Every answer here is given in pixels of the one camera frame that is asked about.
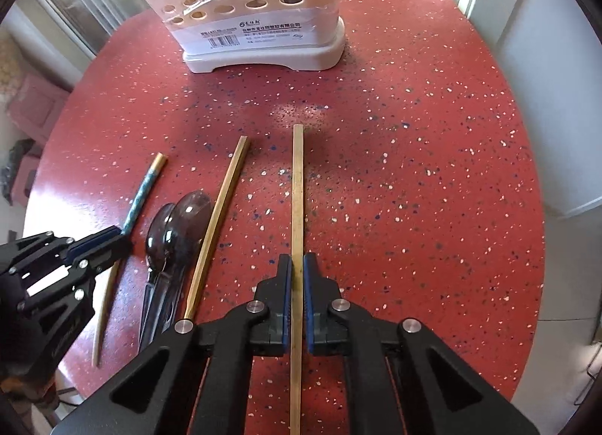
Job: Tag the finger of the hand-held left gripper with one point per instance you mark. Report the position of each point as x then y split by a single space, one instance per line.
89 241
84 263

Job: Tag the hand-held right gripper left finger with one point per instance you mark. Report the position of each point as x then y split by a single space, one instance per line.
284 294

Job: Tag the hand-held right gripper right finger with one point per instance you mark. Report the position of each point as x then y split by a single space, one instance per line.
310 294

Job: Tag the blue patterned wooden chopstick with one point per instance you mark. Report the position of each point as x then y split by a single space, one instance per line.
146 186

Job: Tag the beige plastic utensil holder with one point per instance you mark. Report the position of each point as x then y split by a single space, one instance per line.
263 40

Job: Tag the dark translucent plastic spoon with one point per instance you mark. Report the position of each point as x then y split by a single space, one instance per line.
157 247
190 219

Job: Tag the stack of pink stools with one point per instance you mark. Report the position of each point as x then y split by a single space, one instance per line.
37 106

